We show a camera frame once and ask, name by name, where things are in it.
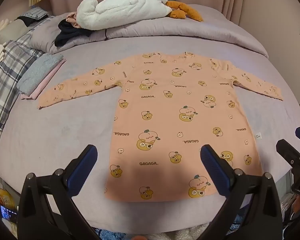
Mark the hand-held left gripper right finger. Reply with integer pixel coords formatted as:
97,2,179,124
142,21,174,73
197,144,283,240

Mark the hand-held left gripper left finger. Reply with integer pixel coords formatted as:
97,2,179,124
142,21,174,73
17,144,100,240

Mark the peach printed long-sleeve shirt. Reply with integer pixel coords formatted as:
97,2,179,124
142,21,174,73
37,51,284,203

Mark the stack of magazines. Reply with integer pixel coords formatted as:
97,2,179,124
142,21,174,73
281,192,298,216

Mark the bed with lilac sheet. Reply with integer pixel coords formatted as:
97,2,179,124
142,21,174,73
0,4,300,235

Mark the yellow packet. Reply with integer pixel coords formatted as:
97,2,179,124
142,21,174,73
0,183,18,233

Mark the small device with screen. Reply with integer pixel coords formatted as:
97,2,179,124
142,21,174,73
0,199,18,222

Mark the pink folded cloth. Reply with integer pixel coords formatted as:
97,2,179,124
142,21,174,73
21,58,67,100

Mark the grey folded towel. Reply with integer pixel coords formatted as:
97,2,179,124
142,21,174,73
16,53,65,97

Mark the grey plaid blanket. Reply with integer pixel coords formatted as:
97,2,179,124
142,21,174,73
0,17,47,164

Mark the dark navy garment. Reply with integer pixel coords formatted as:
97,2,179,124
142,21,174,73
54,19,93,47

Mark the lilac quilt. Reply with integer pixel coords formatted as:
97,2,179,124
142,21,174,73
30,4,269,59

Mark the pink crumpled garment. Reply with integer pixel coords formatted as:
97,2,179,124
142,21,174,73
66,12,80,28

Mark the beige pillow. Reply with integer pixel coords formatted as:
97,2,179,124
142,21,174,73
0,17,34,46

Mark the white fleece garment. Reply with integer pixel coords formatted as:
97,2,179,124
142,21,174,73
76,0,204,30

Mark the striped folded cloth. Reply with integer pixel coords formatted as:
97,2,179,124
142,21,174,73
16,7,50,27

